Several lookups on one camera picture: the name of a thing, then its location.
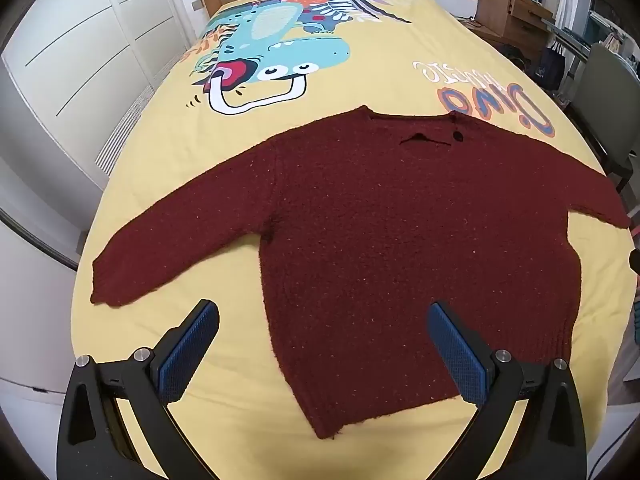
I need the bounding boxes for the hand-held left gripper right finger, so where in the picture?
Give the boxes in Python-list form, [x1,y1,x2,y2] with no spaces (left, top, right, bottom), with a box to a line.
[426,301,587,480]

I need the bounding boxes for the dark blue tote bag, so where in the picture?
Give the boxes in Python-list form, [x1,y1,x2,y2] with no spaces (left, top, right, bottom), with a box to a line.
[537,42,567,82]

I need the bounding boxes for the white storage shelf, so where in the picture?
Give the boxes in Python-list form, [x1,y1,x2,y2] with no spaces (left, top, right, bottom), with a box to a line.
[550,0,640,63]

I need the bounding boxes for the dark red knit sweater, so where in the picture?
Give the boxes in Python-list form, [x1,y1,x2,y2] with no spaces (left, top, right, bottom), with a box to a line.
[90,105,632,441]

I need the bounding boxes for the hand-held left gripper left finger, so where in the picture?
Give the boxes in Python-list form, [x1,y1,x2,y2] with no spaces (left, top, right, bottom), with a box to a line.
[56,299,221,480]

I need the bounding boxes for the brown cardboard box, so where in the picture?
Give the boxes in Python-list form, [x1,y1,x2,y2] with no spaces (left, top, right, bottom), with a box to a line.
[475,0,556,47]

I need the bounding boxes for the white ribbed panel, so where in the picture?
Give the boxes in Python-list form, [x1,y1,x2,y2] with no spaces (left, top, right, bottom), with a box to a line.
[95,82,153,177]

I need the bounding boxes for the yellow dinosaur print bedsheet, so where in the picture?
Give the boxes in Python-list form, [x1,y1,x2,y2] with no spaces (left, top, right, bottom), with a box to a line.
[70,0,638,480]

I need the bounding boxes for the grey green chair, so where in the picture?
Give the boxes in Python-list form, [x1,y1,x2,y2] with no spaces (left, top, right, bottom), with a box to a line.
[567,42,640,193]

